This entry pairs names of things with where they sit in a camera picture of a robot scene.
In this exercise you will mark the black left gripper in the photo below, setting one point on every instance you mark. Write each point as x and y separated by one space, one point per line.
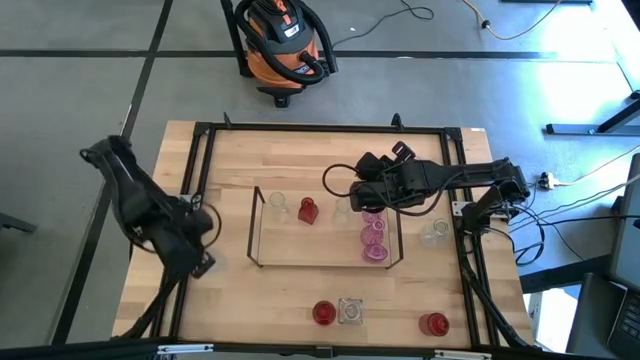
180 240

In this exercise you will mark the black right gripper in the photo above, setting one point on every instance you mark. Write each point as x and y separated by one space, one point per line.
410 180

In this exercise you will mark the pink glass bulb vase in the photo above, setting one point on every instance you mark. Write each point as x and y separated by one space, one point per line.
372 219

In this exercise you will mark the tall pink ribbed glass vase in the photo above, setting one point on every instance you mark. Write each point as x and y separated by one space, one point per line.
372 235

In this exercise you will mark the wide pink ribbed glass jar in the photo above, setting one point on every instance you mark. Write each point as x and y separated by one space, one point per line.
375 253

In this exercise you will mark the clear embossed round glass vase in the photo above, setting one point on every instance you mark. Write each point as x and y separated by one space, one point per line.
432 235

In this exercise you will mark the large clear star-cut vase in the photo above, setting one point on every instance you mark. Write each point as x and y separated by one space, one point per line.
350 311

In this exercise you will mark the red glass bulb vase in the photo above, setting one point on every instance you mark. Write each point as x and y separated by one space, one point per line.
308 212
324 313

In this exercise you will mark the red ribbed glass bottle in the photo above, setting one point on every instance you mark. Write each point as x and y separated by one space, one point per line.
434 325

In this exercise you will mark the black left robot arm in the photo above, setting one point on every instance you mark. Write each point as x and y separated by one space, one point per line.
125 185

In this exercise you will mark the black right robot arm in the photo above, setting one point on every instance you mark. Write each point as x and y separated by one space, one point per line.
475 172

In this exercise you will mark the clear glass carafe vase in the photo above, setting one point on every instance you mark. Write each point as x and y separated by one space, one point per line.
277 201

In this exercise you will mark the black overhead rig beam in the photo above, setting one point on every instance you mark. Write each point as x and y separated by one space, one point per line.
100 351

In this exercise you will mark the black desk foot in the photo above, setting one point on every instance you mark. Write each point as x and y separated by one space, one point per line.
550 277
17 223
570 129

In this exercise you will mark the orange black shop vacuum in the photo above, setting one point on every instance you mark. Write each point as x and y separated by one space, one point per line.
285 45

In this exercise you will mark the white power strip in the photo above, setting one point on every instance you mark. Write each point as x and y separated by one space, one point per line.
548 181

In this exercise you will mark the dark grey box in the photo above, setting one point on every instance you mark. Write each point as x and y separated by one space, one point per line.
590 320

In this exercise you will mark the grey equipment cabinet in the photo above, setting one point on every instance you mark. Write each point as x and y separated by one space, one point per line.
625 225

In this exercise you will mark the black metal table frame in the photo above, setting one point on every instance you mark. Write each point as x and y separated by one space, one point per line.
300 126

